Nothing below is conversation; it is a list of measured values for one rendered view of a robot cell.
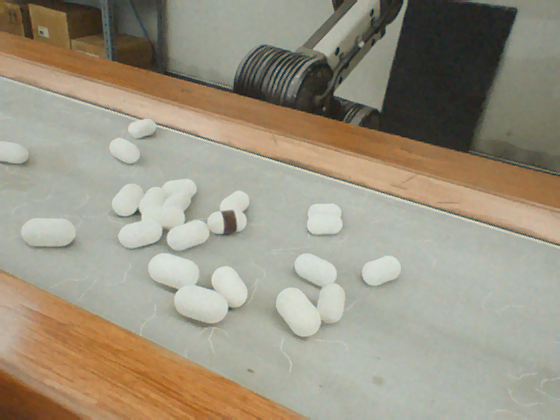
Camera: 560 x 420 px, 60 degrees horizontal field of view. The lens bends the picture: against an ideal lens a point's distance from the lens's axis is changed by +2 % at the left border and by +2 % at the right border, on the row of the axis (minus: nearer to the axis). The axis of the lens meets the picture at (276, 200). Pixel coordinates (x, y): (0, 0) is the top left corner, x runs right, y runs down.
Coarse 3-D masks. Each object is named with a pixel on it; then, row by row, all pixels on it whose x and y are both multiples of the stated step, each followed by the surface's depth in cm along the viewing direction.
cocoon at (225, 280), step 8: (216, 272) 34; (224, 272) 34; (232, 272) 34; (216, 280) 34; (224, 280) 34; (232, 280) 33; (240, 280) 34; (216, 288) 34; (224, 288) 33; (232, 288) 33; (240, 288) 33; (224, 296) 33; (232, 296) 33; (240, 296) 33; (232, 304) 33; (240, 304) 33
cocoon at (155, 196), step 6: (150, 192) 43; (156, 192) 43; (162, 192) 43; (144, 198) 42; (150, 198) 42; (156, 198) 42; (162, 198) 43; (144, 204) 42; (150, 204) 42; (156, 204) 42; (162, 204) 43
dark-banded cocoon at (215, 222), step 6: (234, 210) 42; (210, 216) 41; (216, 216) 40; (222, 216) 41; (240, 216) 41; (210, 222) 40; (216, 222) 40; (222, 222) 40; (240, 222) 41; (246, 222) 42; (210, 228) 41; (216, 228) 40; (222, 228) 40; (240, 228) 41
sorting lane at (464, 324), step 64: (0, 128) 55; (64, 128) 57; (128, 128) 59; (0, 192) 44; (64, 192) 45; (256, 192) 48; (320, 192) 50; (0, 256) 36; (64, 256) 37; (128, 256) 38; (192, 256) 38; (256, 256) 39; (320, 256) 40; (448, 256) 42; (512, 256) 43; (128, 320) 32; (192, 320) 32; (256, 320) 33; (384, 320) 34; (448, 320) 35; (512, 320) 36; (256, 384) 29; (320, 384) 29; (384, 384) 30; (448, 384) 30; (512, 384) 31
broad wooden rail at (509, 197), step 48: (0, 48) 73; (48, 48) 76; (96, 96) 64; (144, 96) 63; (192, 96) 64; (240, 96) 66; (240, 144) 57; (288, 144) 55; (336, 144) 55; (384, 144) 56; (384, 192) 51; (432, 192) 50; (480, 192) 49; (528, 192) 49
